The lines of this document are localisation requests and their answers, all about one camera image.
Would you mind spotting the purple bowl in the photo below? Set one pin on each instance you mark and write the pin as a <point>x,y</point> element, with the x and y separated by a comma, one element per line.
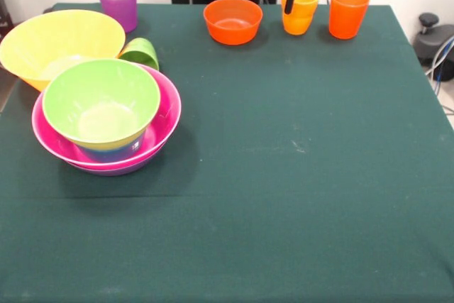
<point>117,172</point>

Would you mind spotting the green cup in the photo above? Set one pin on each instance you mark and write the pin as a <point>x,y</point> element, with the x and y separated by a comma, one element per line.
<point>142,53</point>

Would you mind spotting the dark green tablecloth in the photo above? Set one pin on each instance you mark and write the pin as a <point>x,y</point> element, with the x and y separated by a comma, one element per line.
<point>283,193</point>

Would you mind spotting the dark grey equipment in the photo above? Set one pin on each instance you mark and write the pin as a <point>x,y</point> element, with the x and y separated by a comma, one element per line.
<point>4,19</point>

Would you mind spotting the blue bowl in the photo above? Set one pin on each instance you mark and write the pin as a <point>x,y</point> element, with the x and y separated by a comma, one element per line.
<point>110,154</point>

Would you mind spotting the purple cup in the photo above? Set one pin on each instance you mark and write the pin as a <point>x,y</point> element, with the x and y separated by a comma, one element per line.
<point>118,1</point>

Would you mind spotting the green bowl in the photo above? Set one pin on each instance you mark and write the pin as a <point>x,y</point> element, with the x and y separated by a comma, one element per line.
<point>99,86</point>

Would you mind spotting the large pink bowl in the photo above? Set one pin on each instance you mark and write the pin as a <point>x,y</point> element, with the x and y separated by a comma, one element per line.
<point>168,104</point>

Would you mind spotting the orange bowl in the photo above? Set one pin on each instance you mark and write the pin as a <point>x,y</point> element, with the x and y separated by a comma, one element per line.
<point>230,33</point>

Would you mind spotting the orange cup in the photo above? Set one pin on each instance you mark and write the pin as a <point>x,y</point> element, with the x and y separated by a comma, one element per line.
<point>347,15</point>

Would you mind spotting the yellow-orange cup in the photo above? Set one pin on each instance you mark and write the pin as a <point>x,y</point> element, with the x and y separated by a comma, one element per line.
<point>303,19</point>

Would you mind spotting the large yellow bowl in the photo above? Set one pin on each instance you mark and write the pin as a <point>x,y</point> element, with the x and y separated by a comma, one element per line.
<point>35,40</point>

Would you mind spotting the black clamp device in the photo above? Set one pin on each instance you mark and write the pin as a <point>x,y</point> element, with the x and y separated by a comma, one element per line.
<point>429,42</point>

